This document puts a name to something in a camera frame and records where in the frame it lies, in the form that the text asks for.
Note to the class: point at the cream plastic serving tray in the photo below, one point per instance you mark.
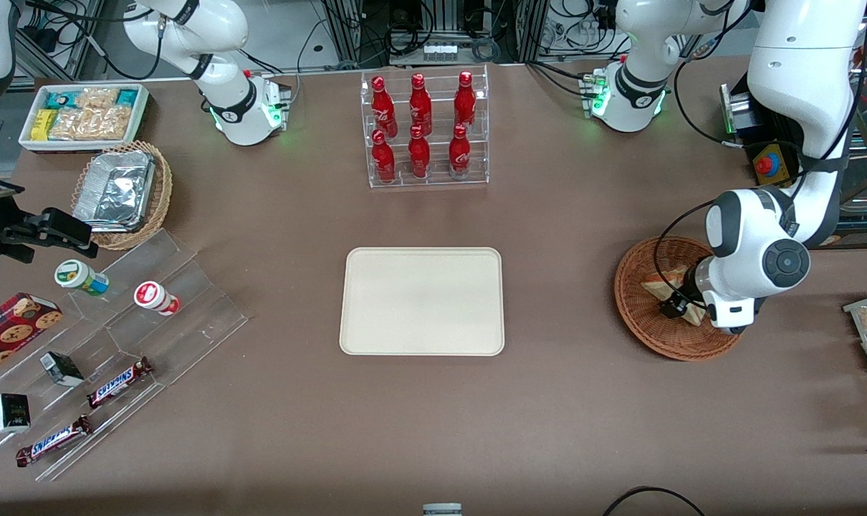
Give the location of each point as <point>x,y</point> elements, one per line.
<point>405,301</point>

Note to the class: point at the black food warmer yellow panel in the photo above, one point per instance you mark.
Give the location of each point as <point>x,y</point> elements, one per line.
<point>770,129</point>

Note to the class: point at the red cola bottle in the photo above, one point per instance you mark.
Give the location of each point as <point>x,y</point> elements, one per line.
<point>420,107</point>
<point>465,104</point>
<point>383,107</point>
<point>418,156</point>
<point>383,161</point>
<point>459,154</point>

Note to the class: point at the teal snack packet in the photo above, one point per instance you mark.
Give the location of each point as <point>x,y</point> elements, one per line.
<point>61,100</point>
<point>127,97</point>

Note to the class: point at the small grey device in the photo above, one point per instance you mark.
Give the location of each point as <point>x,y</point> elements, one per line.
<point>442,510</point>

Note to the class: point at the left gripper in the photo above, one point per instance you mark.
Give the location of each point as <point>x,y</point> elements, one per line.
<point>686,293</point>

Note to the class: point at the white rectangular snack container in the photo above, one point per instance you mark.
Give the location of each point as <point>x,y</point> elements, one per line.
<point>140,122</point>

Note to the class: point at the yellow snack packet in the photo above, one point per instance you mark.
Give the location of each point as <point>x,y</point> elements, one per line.
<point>43,125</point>

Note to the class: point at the white cup red label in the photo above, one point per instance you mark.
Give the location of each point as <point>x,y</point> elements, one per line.
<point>154,296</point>

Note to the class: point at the clear bag of crackers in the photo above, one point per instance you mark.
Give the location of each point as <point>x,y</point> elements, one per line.
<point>117,122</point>
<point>79,125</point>
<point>97,98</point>

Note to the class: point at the white cup green label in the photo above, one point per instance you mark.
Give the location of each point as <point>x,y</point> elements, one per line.
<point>79,277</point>

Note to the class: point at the red plaid cookie box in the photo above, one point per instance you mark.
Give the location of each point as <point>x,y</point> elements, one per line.
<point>11,333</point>

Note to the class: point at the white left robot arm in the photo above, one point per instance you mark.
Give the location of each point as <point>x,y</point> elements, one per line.
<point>799,72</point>

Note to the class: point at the small black white box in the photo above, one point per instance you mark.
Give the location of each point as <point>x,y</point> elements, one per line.
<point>11,413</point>

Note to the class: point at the clear acrylic stepped stand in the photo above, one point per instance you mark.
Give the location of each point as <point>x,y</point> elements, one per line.
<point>190,322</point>

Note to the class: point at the aluminium foil container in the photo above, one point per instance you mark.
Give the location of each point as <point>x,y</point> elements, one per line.
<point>115,190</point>

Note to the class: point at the oval light wicker basket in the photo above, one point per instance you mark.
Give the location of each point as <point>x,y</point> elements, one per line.
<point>160,208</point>

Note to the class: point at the white power strip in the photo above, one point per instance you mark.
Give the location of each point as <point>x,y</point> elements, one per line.
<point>439,51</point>

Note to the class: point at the clear acrylic bottle rack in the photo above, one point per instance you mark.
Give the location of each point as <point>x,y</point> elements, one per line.
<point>476,175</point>

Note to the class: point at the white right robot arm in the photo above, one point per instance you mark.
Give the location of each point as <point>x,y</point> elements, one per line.
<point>226,100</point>

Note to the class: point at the brown Snickers bar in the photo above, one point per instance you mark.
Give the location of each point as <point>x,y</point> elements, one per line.
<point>118,382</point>
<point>54,441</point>

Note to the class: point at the aluminium frame rack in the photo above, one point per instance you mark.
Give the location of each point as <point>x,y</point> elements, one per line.
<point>345,36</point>

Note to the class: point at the triangle sandwich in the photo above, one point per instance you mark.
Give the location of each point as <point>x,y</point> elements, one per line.
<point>659,285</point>

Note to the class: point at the round brown wicker basket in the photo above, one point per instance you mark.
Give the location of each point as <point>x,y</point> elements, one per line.
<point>634,315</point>

